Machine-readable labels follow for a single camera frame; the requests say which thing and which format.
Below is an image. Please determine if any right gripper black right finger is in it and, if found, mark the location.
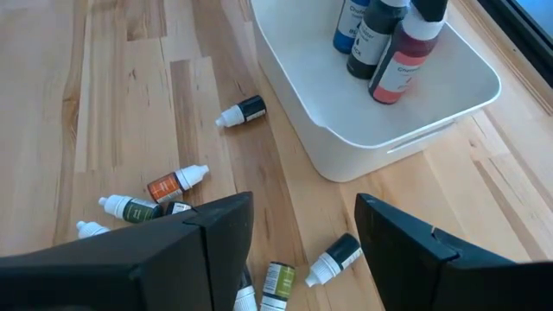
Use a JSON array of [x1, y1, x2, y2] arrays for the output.
[[353, 192, 553, 311]]

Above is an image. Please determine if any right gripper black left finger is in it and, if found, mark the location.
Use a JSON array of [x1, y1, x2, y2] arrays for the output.
[[0, 191, 256, 311]]

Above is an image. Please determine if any black small dropper bottle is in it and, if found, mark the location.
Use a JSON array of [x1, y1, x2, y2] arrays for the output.
[[75, 219, 111, 240], [163, 200, 194, 217], [214, 94, 268, 130], [304, 232, 364, 289]]

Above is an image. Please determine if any orange small dropper bottle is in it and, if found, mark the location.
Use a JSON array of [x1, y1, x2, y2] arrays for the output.
[[146, 163, 211, 205]]

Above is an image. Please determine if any light green small dropper bottle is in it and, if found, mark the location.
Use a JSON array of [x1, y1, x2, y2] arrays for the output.
[[259, 260, 297, 311]]

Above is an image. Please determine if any large red food coloring bottle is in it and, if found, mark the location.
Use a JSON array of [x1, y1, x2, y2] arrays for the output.
[[367, 7, 446, 105]]

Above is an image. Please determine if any large black food coloring bottle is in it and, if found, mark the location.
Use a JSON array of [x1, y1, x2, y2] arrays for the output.
[[346, 0, 410, 80]]

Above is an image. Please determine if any large blue food coloring bottle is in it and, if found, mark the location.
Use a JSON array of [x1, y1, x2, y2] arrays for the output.
[[332, 0, 372, 55]]

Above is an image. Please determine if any dark green small dropper bottle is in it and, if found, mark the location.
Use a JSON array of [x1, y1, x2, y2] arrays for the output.
[[98, 194, 164, 225]]

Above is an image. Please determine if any white plastic bin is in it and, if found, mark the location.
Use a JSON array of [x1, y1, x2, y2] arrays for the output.
[[249, 0, 502, 183]]

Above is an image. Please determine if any black table edge rail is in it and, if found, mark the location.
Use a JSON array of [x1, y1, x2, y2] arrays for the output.
[[477, 0, 553, 90]]

